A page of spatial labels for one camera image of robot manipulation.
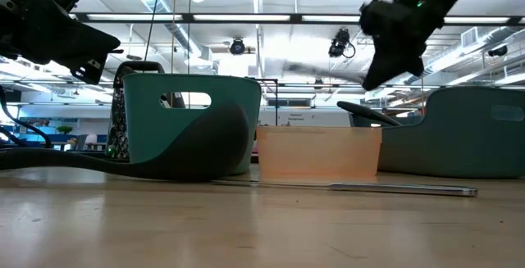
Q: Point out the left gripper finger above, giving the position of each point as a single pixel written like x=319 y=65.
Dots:
x=89 y=71
x=69 y=40

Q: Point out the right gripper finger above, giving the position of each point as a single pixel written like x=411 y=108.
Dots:
x=393 y=65

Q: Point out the silver butter knife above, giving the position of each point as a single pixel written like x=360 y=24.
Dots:
x=402 y=189

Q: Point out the light teal plastic bin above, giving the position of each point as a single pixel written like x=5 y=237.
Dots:
x=147 y=128

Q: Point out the dark blue-green plastic bin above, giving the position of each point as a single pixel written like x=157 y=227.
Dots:
x=451 y=137

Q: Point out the orange plastic bin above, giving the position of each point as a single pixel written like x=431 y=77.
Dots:
x=320 y=153

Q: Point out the black overhead camera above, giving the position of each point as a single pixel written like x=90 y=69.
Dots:
x=237 y=47
x=339 y=42

